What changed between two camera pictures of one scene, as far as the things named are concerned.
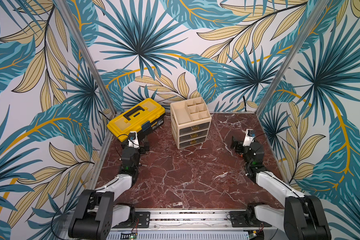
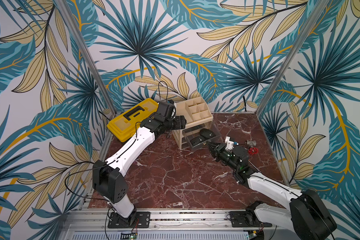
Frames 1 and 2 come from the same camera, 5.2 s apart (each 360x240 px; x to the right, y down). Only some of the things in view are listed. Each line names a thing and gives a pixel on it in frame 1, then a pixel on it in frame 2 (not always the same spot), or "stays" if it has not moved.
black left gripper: [143, 150] → [180, 122]
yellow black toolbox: [146, 116] stays
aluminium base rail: [190, 224] stays
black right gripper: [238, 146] → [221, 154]
